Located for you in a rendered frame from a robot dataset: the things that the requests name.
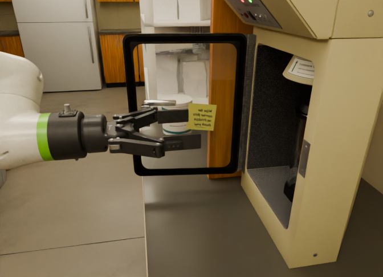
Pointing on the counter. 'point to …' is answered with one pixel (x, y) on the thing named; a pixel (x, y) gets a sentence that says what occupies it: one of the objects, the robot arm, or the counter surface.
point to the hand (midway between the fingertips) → (188, 126)
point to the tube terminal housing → (329, 127)
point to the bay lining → (273, 110)
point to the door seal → (236, 93)
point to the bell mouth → (300, 70)
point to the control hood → (298, 10)
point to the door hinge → (247, 100)
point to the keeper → (304, 158)
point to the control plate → (254, 8)
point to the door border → (234, 92)
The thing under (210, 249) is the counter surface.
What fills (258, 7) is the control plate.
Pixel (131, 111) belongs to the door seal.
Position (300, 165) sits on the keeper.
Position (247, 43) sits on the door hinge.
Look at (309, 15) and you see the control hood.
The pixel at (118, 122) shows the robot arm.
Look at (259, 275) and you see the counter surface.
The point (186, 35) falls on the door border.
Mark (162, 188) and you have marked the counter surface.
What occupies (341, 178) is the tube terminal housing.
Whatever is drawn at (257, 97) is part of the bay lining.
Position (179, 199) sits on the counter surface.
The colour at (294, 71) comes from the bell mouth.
